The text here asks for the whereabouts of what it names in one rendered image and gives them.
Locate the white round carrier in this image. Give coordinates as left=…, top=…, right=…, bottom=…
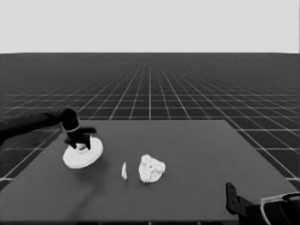
left=138, top=154, right=167, bottom=184

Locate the small white T-shaped piece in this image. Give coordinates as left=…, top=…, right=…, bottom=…
left=121, top=161, right=128, bottom=182

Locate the large thick white disc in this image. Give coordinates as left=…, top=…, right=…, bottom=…
left=62, top=136, right=104, bottom=170

